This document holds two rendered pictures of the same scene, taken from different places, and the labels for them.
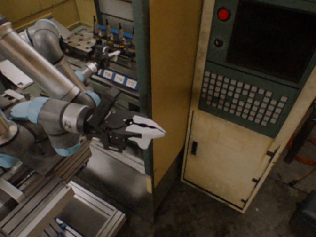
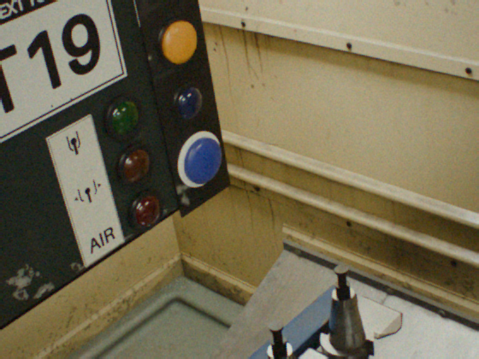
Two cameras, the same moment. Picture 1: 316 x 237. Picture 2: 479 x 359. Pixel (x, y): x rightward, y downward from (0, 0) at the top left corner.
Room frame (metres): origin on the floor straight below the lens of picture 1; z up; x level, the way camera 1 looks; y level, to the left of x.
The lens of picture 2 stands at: (1.36, 0.86, 1.89)
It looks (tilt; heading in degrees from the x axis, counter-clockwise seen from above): 31 degrees down; 287
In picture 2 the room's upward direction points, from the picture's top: 10 degrees counter-clockwise
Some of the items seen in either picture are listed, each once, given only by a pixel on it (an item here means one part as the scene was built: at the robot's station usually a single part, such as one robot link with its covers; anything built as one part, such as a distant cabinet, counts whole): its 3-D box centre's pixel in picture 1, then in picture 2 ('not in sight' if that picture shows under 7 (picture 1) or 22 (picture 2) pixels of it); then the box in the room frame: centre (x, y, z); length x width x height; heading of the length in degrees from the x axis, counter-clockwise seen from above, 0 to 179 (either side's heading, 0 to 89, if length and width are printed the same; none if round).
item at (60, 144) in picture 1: (67, 133); not in sight; (0.48, 0.28, 1.46); 0.11 x 0.08 x 0.11; 164
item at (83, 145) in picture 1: (52, 156); not in sight; (0.66, 0.50, 1.07); 0.40 x 0.13 x 0.09; 149
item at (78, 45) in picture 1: (85, 44); not in sight; (1.92, 0.64, 0.97); 0.29 x 0.23 x 0.05; 59
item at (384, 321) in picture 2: not in sight; (375, 319); (1.44, 0.11, 1.21); 0.07 x 0.05 x 0.01; 149
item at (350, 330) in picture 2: (134, 37); (345, 315); (1.47, 0.16, 1.26); 0.04 x 0.04 x 0.07
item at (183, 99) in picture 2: not in sight; (189, 102); (1.51, 0.44, 1.68); 0.02 x 0.01 x 0.02; 59
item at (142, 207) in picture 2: not in sight; (147, 210); (1.53, 0.48, 1.63); 0.02 x 0.01 x 0.02; 59
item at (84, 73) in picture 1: (82, 75); not in sight; (1.19, 0.46, 1.16); 0.11 x 0.08 x 0.09; 148
